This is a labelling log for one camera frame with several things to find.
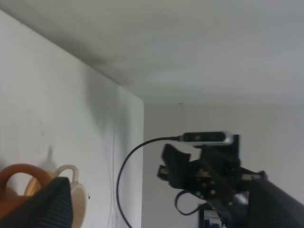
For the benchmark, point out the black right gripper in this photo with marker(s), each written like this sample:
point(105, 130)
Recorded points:
point(215, 177)

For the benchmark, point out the brown clay teapot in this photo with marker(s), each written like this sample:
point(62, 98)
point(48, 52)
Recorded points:
point(9, 197)

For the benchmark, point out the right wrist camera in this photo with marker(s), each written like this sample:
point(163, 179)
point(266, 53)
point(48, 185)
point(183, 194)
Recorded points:
point(207, 138)

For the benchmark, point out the white teacup near teapot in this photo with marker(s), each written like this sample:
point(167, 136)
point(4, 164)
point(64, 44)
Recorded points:
point(78, 194)

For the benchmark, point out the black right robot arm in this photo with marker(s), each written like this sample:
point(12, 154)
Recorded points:
point(271, 207)

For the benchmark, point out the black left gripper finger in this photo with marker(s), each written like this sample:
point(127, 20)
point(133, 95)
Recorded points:
point(50, 207)

